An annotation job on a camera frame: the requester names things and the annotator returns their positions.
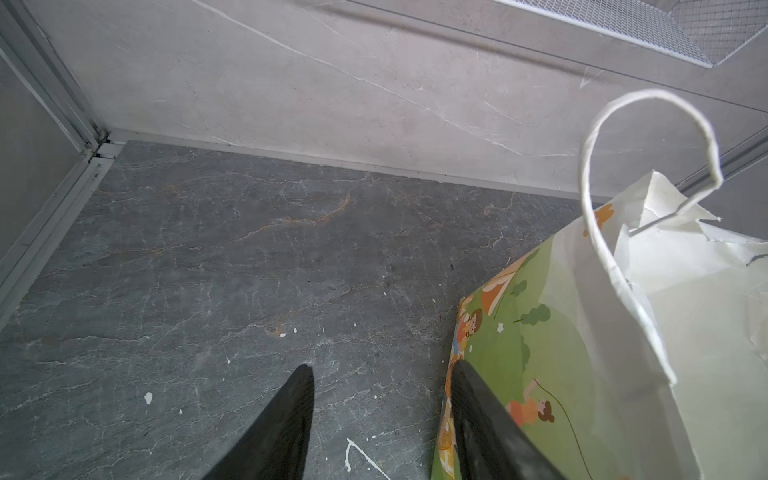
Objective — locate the white wire mesh basket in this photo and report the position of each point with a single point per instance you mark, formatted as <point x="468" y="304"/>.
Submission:
<point x="704" y="33"/>

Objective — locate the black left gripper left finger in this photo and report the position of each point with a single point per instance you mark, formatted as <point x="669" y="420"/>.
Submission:
<point x="275" y="446"/>

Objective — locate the white floral paper bag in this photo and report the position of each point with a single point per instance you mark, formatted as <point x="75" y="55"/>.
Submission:
<point x="632" y="344"/>

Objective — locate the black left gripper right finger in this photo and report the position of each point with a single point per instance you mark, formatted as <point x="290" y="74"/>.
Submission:
<point x="489" y="444"/>

